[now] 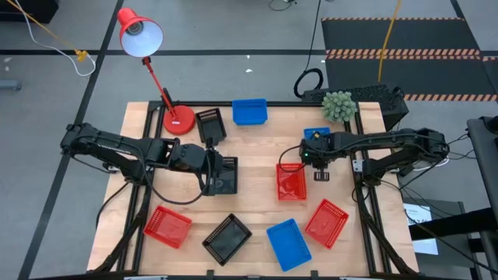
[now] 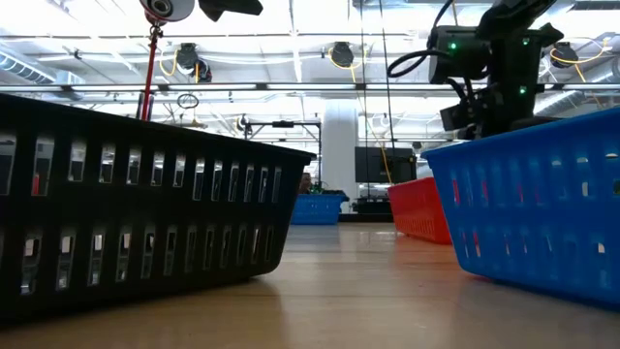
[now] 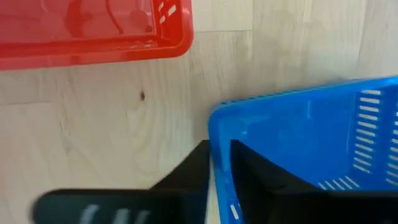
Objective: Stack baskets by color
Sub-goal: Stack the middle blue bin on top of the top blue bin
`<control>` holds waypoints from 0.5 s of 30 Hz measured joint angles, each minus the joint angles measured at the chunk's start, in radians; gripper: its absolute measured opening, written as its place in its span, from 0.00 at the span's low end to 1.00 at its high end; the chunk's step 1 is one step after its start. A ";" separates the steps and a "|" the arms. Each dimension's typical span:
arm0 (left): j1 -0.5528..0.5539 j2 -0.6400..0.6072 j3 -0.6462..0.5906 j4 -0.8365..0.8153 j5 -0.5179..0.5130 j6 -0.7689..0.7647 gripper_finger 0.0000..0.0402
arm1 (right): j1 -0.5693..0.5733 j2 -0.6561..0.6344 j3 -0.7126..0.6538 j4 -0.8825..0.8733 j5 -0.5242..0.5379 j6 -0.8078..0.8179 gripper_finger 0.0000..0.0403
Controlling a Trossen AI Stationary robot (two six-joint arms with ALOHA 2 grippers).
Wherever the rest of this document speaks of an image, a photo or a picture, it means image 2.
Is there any large blue slotted plastic basket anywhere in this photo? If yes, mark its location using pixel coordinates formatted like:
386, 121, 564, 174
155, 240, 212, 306
420, 107, 620, 307

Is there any thin black hanging cable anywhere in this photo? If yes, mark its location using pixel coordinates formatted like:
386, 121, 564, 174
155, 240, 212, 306
358, 0, 370, 200
378, 0, 396, 151

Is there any grey ceiling ventilation duct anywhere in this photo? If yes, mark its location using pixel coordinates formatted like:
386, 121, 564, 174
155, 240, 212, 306
0, 50, 59, 86

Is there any red slotted plastic basket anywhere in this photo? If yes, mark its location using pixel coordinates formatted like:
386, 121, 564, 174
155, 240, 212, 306
387, 176, 453, 245

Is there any grey round overhead camera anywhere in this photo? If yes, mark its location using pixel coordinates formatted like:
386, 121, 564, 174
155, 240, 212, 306
139, 0, 197, 26

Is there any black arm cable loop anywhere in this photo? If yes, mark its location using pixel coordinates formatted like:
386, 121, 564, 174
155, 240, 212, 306
386, 48, 440, 79

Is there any black monitor screen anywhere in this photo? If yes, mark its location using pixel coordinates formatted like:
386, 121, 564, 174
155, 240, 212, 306
354, 146, 419, 184

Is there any red pole stand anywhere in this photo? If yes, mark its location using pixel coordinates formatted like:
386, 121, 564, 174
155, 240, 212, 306
139, 23, 164, 122

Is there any white square column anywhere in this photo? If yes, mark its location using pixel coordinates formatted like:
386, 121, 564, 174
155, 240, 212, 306
321, 102, 360, 214

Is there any yellow hanging reel cable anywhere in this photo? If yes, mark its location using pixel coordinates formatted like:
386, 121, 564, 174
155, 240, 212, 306
327, 47, 392, 185

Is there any large black slotted plastic basket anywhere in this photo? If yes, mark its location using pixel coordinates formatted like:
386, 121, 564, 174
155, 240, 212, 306
0, 92, 317, 324

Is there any silver ribbed ventilation duct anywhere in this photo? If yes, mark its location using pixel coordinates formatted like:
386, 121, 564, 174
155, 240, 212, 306
535, 72, 620, 118

